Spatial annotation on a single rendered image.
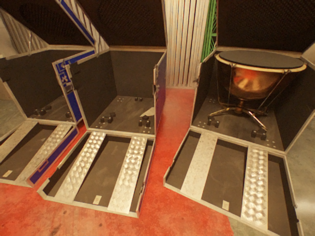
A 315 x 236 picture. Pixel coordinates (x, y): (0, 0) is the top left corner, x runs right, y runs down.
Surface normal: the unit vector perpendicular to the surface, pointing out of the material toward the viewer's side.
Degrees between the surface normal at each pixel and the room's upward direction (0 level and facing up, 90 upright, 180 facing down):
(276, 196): 1
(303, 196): 0
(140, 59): 90
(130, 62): 90
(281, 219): 1
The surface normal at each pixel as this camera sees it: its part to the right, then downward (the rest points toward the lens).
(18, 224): 0.00, -0.82
